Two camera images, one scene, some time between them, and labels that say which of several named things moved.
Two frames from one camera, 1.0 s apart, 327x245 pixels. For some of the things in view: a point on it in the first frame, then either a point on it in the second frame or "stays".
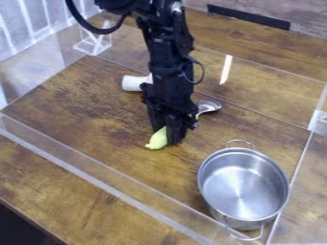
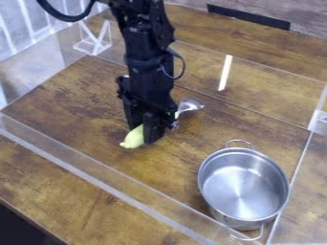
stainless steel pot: [244, 189] stays
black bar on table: [248, 17] stays
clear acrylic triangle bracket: [94, 43] stays
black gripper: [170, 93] to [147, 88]
